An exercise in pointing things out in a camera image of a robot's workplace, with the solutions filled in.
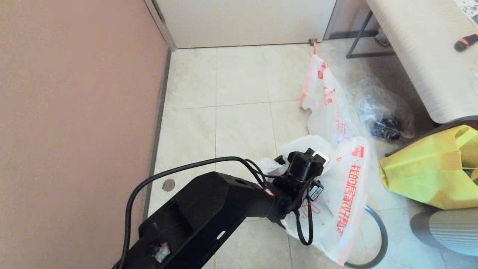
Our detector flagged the grey bin rim ring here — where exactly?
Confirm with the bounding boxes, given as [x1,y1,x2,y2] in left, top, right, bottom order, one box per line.
[345,205,388,269]

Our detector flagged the grey ribbed robot base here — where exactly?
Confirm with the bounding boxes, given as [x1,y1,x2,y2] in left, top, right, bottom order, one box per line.
[409,207,478,257]

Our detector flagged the dark items in clear bag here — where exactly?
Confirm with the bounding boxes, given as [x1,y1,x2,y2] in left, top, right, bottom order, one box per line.
[372,118,403,140]

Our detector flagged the clear plastic bag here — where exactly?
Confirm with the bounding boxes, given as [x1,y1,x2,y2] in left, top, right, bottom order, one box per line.
[349,77,415,142]

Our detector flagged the yellow non-woven bag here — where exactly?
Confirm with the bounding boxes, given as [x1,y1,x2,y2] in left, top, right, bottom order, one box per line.
[378,125,478,210]

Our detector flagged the beige table with metal legs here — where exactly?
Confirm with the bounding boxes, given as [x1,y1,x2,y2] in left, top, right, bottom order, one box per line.
[345,11,478,157]

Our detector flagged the white door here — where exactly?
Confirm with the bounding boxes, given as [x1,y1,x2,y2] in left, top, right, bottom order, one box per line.
[155,0,338,49]

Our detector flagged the small white object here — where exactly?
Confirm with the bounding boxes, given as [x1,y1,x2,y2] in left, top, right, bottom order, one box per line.
[375,28,391,47]

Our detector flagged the black and red marker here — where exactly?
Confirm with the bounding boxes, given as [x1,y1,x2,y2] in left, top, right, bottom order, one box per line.
[453,34,478,53]

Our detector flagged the black-printed white paper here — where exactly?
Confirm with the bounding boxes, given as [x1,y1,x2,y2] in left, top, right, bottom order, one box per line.
[454,0,478,27]

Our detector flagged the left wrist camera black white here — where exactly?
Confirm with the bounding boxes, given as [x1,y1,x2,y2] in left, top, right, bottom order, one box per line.
[286,148,330,183]

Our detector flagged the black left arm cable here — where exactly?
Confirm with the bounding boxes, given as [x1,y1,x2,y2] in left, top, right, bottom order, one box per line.
[119,156,315,269]

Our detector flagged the grey door frame post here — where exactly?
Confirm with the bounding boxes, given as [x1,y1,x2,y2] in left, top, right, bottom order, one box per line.
[144,0,178,52]

